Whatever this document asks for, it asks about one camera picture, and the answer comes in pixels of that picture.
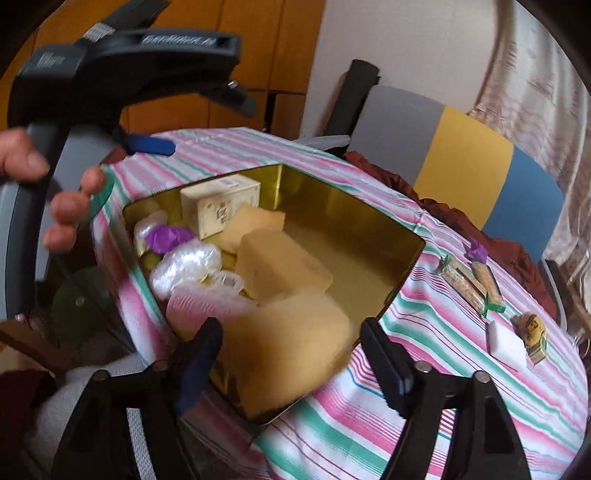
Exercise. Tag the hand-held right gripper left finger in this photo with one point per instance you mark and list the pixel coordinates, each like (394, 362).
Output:
(198, 369)

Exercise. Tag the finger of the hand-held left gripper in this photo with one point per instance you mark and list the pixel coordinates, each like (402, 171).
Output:
(235, 99)
(147, 144)

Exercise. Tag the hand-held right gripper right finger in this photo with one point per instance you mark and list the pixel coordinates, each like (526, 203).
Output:
(388, 369)

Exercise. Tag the pink plastic case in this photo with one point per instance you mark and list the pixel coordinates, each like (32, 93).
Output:
(203, 307)

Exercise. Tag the clear plastic-wrapped bundle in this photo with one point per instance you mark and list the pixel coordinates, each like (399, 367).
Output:
(189, 263)
(147, 228)

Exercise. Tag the cream cardboard box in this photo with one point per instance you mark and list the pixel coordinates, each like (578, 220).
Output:
(212, 203)

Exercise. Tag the small clear plastic case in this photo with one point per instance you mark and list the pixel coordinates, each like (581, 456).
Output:
(228, 281)

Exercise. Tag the purple candy wrapper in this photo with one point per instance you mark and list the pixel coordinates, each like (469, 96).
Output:
(168, 237)
(477, 251)

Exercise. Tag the snack bar with black label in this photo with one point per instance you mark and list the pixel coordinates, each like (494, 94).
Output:
(461, 281)

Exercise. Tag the white sponge block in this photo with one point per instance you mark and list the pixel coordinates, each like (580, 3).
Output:
(507, 345)

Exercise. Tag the gold tin box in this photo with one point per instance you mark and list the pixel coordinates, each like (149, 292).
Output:
(369, 240)

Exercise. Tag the yellow snack packet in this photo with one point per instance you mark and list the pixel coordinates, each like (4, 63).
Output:
(531, 334)

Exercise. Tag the person's left hand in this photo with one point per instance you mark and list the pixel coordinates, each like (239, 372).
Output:
(69, 207)

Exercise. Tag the striped tablecloth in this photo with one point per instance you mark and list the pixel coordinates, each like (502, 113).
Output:
(438, 392)

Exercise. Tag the wooden wardrobe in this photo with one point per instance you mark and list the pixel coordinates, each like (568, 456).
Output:
(277, 46)

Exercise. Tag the black rolled mat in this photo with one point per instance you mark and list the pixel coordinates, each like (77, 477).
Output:
(355, 97)

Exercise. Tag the red-brown cloth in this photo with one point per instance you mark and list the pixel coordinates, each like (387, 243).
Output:
(461, 221)

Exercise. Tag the grey yellow blue chair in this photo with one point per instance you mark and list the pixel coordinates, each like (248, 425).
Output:
(471, 161)

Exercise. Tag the printed pink curtain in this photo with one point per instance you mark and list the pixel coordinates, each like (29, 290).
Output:
(531, 92)

